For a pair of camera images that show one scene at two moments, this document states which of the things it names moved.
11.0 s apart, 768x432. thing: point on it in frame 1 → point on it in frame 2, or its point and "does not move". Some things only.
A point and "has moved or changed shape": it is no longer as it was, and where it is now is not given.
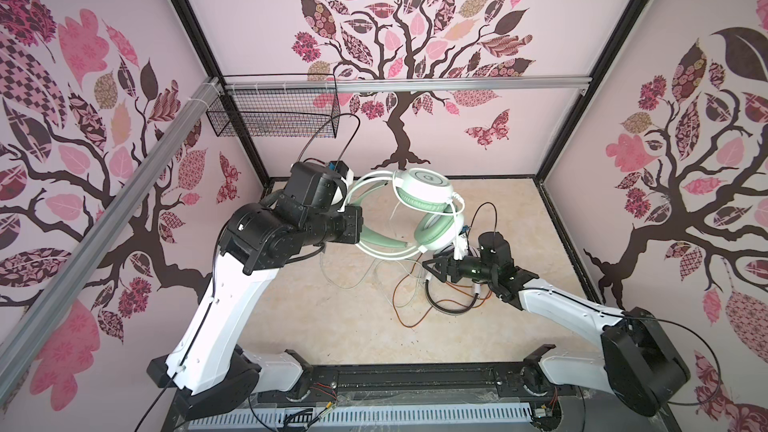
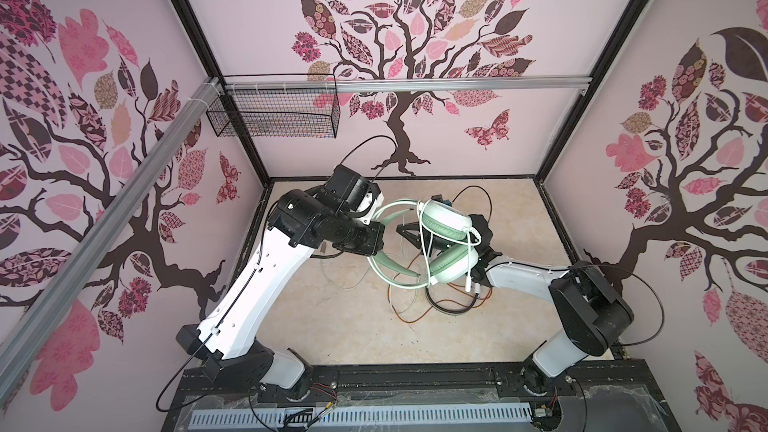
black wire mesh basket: (277, 105) does not move
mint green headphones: (430, 194) has moved or changed shape
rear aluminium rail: (311, 85) does not move
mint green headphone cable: (386, 262) → (423, 227)
